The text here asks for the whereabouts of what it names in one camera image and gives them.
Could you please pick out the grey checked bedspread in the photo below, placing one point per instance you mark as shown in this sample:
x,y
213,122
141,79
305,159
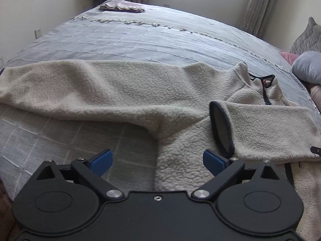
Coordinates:
x,y
125,37

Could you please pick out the folded pink patterned cloth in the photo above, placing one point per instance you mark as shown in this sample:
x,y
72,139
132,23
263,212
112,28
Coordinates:
x,y
121,6

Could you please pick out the grey quilted headboard cushion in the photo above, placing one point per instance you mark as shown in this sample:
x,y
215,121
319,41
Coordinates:
x,y
309,37

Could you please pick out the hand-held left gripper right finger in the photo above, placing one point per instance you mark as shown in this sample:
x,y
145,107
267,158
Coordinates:
x,y
214,162

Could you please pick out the grey velvet pillow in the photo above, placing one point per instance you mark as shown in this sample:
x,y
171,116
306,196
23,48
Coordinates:
x,y
307,66

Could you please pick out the dark pink pillow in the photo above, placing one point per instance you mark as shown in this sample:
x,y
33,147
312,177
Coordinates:
x,y
288,56

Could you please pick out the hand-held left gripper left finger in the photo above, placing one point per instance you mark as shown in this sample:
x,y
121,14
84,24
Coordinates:
x,y
101,161

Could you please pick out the cream fleece jacket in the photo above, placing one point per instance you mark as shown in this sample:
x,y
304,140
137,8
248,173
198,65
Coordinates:
x,y
125,93

